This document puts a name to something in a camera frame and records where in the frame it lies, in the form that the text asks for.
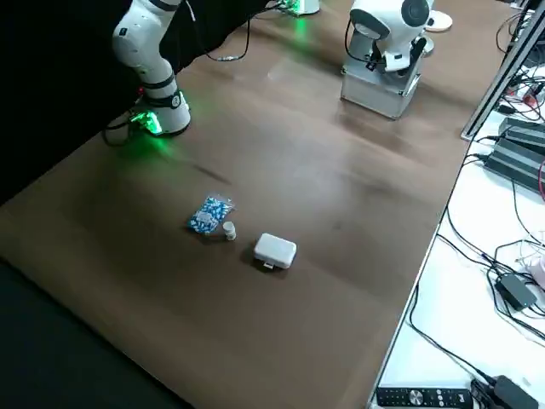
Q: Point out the black remote control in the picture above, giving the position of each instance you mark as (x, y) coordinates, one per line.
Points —
(421, 396)

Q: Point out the black power adapter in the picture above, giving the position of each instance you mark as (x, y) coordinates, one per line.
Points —
(511, 394)
(517, 292)

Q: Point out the small white pill bottle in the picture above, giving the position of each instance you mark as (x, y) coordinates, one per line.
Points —
(229, 232)

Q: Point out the aluminium camera post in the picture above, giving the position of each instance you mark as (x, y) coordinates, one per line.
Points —
(498, 76)

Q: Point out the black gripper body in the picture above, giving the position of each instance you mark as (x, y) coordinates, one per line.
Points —
(375, 55)

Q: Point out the white round plate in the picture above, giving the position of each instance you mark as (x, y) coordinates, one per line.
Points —
(440, 21)

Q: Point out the white plastic pill box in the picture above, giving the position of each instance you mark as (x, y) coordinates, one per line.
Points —
(274, 249)

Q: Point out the white desk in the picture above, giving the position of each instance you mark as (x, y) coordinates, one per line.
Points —
(460, 298)

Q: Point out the silver aluminium medical kit case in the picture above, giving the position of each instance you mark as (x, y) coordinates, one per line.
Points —
(374, 96)

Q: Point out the bag of blue white capsules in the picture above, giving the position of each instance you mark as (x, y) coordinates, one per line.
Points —
(208, 215)

